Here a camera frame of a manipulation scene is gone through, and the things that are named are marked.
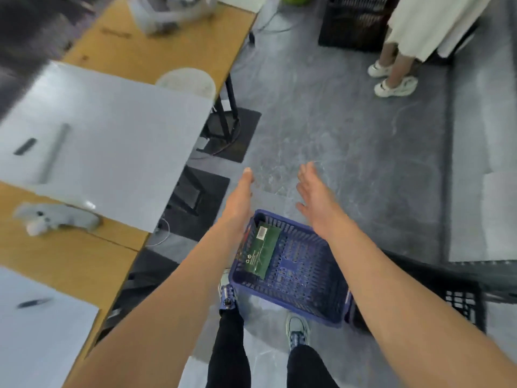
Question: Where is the person's left leg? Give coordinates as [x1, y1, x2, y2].
[206, 309, 252, 388]

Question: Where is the black plastic crate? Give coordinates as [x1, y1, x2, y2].
[349, 250, 487, 334]

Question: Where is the person's right shoe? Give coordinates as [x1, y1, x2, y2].
[285, 313, 311, 352]

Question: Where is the black storage crate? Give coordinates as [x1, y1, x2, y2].
[318, 0, 401, 52]

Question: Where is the clear plastic bag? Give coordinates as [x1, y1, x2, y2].
[127, 0, 219, 35]

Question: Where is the white paper pad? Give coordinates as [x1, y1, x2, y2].
[218, 0, 269, 13]

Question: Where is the person's right hand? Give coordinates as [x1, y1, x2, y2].
[295, 161, 351, 241]

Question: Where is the person's left hand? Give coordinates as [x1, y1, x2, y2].
[220, 168, 255, 230]

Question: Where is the large white board sheet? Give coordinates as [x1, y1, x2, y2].
[0, 60, 214, 234]

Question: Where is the person's right forearm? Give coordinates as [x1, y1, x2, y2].
[319, 221, 517, 388]

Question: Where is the person's right leg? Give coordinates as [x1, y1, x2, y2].
[287, 345, 340, 388]

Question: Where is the green cardboard box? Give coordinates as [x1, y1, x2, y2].
[236, 221, 282, 280]

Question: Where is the black pen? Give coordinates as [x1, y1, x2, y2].
[16, 296, 53, 310]

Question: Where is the person's left forearm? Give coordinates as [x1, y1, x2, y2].
[60, 217, 248, 388]

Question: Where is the person's leg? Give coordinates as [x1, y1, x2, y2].
[206, 309, 252, 388]
[287, 345, 340, 388]

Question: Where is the blue plastic crate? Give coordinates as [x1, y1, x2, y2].
[228, 209, 350, 329]

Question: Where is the small black remote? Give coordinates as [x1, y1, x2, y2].
[13, 137, 38, 156]

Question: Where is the wooden table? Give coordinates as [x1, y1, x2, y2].
[0, 221, 140, 388]
[0, 0, 259, 252]

